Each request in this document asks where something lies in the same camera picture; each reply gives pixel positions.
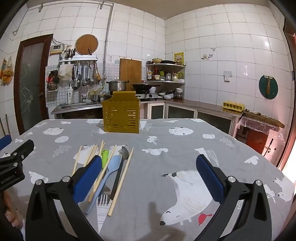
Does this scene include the steel pot with lid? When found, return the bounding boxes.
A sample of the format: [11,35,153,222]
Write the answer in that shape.
[106,79,129,92]

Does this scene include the row of hanging kitchen utensils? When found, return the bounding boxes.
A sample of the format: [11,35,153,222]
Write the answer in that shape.
[71,61,102,90]

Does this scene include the light blue spatula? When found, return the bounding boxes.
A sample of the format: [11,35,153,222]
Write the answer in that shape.
[85,155,121,215]

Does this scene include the white dish soap bottle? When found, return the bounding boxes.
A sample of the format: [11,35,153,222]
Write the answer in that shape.
[67,83,75,104]

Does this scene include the yellow egg carton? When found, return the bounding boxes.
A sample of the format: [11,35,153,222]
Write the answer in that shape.
[222,101,246,111]

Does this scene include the yellow wall poster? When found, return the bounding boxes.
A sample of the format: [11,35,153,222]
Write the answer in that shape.
[174,51,185,65]

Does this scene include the hanging yellow bags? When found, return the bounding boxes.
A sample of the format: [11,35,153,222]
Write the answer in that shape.
[0,57,14,87]

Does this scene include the wooden broom sticks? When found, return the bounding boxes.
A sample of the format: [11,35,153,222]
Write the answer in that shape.
[0,114,8,138]

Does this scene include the black wok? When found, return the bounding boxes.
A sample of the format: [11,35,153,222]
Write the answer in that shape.
[132,83,160,92]

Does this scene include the wooden chopstick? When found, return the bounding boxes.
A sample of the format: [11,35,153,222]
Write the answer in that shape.
[94,140,105,163]
[107,148,134,217]
[71,145,83,176]
[83,145,98,167]
[88,145,117,202]

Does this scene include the metal corner shelf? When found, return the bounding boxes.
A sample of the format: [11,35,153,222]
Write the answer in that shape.
[145,62,186,85]

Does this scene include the metal wall rack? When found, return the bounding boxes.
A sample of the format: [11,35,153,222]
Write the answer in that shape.
[58,56,98,67]

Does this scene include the plastic-covered side table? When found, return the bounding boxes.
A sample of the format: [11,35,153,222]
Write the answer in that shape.
[235,111,286,145]

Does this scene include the red box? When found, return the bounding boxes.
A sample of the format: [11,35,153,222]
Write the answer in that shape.
[246,128,269,155]

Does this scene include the stainless steel sink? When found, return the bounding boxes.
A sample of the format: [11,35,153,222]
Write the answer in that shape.
[60,100,102,110]

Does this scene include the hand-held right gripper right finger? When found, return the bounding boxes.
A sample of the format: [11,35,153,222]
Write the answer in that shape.
[194,154,272,241]

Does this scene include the stack of bowls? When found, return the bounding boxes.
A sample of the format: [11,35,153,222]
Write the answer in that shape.
[158,88,186,100]

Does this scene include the person's left hand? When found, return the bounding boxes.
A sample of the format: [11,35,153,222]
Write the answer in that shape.
[0,191,25,232]

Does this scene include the gas stove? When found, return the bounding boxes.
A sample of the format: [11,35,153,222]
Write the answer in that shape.
[134,91,159,100]

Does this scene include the grey animal-print tablecloth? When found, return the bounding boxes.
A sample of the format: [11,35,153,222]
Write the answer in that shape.
[0,118,296,241]

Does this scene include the round cork board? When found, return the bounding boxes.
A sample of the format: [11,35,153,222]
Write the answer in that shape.
[75,34,99,56]

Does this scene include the kitchen counter cabinet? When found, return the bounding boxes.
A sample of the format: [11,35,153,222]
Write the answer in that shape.
[51,98,244,137]

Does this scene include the metal fork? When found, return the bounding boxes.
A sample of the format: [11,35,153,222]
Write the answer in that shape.
[97,185,111,206]

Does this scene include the row of condiment bottles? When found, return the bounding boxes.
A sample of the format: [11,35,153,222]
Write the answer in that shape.
[147,67,185,81]

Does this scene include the yellow slotted utensil holder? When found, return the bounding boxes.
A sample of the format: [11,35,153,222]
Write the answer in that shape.
[102,91,140,134]

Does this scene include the black-handled metal spoon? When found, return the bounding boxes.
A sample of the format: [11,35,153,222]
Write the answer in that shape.
[110,146,130,200]

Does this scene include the metal faucet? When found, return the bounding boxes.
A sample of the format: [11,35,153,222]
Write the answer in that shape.
[79,88,88,104]

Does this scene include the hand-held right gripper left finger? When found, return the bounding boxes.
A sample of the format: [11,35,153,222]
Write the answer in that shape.
[25,155,105,241]

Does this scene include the wooden cutting board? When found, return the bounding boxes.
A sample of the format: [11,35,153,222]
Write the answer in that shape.
[119,58,142,91]

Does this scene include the white hanging cloth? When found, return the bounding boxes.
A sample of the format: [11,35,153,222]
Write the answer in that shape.
[58,65,74,80]

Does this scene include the brown frosted glass door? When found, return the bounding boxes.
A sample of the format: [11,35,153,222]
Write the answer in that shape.
[14,34,54,135]

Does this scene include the grey wall pipe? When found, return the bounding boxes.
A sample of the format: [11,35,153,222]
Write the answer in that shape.
[102,2,114,80]

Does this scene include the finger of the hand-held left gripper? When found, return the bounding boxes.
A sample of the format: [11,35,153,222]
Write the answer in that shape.
[0,135,12,151]
[0,139,35,166]

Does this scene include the round green cutting board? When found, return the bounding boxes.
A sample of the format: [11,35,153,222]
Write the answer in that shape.
[258,74,278,100]

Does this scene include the green plastic utensil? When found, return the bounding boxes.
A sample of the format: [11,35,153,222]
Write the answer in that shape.
[101,150,110,169]

